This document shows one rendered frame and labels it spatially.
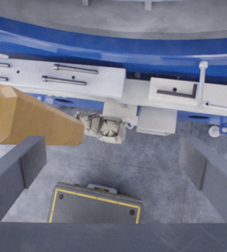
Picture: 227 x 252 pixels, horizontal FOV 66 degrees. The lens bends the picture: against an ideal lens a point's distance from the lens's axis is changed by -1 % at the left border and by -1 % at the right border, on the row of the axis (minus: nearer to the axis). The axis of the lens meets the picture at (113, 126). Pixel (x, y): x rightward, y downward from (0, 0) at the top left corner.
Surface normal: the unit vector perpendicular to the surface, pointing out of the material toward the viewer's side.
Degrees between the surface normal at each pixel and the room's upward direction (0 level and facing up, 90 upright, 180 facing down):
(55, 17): 15
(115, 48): 3
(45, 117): 90
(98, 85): 0
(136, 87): 0
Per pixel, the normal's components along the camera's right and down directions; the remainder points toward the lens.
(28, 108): 0.99, 0.13
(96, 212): -0.10, -0.11
